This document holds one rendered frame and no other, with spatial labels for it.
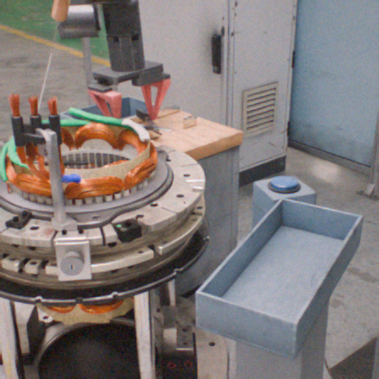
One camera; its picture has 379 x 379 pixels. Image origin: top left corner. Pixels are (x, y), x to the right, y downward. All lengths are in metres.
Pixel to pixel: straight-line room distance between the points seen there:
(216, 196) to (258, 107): 2.20
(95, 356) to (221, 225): 0.32
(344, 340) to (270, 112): 1.44
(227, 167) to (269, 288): 0.40
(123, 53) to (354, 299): 1.75
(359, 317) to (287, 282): 1.73
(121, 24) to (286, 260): 0.45
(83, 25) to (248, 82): 2.23
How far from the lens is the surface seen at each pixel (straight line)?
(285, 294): 0.72
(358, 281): 2.66
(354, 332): 2.38
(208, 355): 0.98
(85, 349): 1.03
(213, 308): 0.64
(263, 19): 3.18
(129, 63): 1.01
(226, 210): 1.12
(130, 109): 1.29
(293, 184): 0.93
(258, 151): 3.38
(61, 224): 0.70
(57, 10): 0.76
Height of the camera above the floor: 1.43
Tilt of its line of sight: 25 degrees down
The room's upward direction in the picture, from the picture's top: 1 degrees counter-clockwise
